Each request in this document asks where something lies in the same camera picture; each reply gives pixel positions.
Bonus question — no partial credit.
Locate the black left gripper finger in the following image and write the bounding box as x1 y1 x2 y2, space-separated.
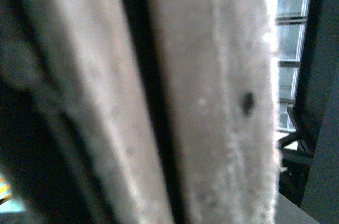
302 0 338 223

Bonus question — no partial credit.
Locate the brown basket handle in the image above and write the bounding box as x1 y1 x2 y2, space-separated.
1 0 280 223

